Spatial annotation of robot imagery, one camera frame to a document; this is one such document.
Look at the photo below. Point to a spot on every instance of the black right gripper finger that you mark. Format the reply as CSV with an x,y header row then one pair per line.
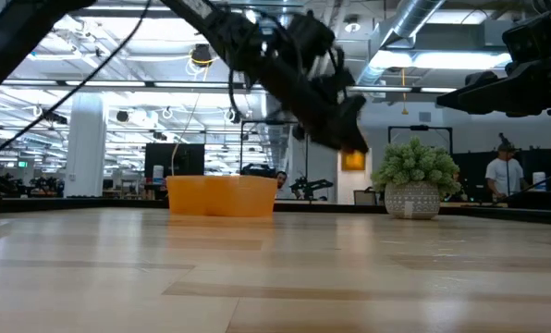
x,y
488,99

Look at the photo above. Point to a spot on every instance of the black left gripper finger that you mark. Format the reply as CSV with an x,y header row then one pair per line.
x,y
358,125
333,136

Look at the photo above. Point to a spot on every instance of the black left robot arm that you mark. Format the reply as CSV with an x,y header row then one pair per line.
x,y
7,37

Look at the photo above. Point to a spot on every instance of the black background robot arm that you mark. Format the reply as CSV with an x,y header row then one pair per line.
x,y
310,185

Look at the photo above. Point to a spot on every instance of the orange plastic basket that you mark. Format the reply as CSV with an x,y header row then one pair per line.
x,y
220,196

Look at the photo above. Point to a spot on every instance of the long ceiling light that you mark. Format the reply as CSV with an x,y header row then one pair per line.
x,y
442,60

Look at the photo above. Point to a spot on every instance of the person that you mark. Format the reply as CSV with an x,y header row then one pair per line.
x,y
504,176
281,178

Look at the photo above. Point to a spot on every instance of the green plant in white pot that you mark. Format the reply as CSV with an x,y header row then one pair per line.
x,y
412,199

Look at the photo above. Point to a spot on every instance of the white container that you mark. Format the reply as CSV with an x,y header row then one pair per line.
x,y
158,176
539,180

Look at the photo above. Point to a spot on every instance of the black monitor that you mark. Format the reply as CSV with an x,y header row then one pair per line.
x,y
187,159

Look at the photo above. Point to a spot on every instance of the white pillar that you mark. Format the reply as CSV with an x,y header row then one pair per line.
x,y
86,148

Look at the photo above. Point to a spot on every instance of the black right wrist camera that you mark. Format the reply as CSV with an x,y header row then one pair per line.
x,y
539,37

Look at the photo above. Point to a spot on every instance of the black stand frame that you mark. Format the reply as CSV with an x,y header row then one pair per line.
x,y
419,127
241,148

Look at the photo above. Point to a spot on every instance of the silver ventilation duct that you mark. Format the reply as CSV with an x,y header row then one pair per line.
x,y
412,18

